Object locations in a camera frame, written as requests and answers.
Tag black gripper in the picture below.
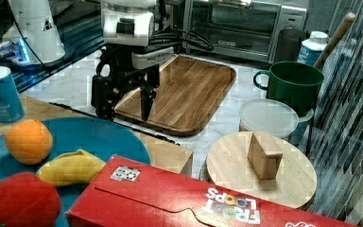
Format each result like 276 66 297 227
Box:
91 44 174 121

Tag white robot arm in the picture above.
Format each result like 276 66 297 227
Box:
91 0 174 120

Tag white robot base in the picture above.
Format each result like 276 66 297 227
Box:
0 0 66 67

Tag teal plate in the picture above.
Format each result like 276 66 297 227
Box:
0 116 151 227

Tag wooden cutting board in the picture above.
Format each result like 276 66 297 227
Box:
115 56 236 136

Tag yellow banana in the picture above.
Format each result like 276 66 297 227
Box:
37 149 106 187

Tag red Froot Loops cereal box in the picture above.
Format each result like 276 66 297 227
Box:
67 155 356 227

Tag orange fruit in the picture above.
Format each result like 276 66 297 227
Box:
5 119 53 165

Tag blue white can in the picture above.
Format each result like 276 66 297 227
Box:
0 66 25 123

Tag silver toaster oven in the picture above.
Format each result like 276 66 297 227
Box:
183 0 309 63

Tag red apple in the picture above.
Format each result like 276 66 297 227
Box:
0 172 61 227

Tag green mug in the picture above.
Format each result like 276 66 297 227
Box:
253 61 324 116

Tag white lidded dark bottle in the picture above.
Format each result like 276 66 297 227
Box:
297 31 329 66

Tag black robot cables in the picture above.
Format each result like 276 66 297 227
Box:
149 27 216 53

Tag wooden rolling pin handle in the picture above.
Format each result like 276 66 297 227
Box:
314 12 356 68

